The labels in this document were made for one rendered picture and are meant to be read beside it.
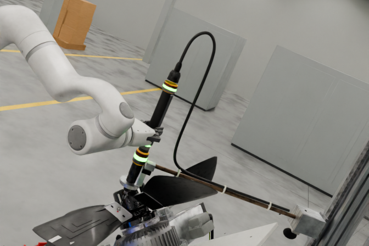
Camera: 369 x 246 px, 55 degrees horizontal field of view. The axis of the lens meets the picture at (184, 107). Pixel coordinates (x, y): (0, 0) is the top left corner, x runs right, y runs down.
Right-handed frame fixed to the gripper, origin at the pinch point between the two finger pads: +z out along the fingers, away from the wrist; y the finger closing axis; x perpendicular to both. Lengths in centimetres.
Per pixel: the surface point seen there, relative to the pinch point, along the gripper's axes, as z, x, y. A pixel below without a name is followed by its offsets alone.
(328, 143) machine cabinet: 565, -69, 14
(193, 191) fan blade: 3.4, -11.6, 19.7
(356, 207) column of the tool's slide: 38, 0, 62
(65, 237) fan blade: -21.9, -33.5, -0.1
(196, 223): 32, -37, 17
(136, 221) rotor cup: 3.3, -32.6, 6.1
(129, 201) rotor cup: 4.2, -28.9, 0.1
